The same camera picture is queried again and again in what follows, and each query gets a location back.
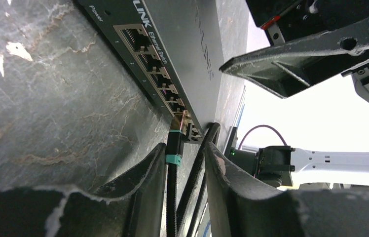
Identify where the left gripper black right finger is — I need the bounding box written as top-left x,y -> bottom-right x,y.
204,143 -> 369,237

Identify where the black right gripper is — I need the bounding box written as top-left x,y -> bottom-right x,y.
220,0 -> 369,98

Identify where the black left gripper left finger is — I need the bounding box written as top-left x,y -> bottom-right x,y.
0,143 -> 166,237

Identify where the black cable with green plug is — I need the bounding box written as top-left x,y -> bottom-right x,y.
165,111 -> 192,237

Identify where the black router box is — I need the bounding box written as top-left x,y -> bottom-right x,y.
79,0 -> 224,144

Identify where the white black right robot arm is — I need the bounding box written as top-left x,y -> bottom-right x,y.
220,0 -> 369,187

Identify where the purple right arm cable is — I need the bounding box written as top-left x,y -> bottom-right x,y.
237,124 -> 289,151

